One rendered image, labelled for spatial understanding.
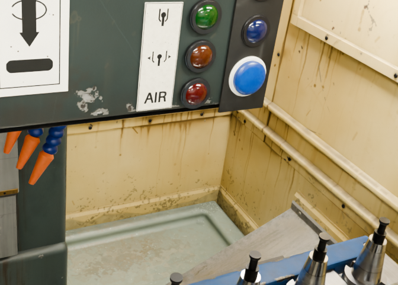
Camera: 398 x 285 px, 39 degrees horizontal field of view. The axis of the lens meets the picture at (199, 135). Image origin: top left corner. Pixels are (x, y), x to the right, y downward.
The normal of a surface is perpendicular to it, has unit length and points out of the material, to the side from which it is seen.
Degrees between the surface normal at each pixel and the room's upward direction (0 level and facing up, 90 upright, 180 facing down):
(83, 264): 0
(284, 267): 0
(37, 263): 90
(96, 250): 0
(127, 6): 90
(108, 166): 90
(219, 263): 26
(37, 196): 90
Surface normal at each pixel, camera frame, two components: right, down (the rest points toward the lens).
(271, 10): 0.46, 0.48
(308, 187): -0.88, 0.12
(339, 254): 0.12, -0.87
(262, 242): -0.25, -0.74
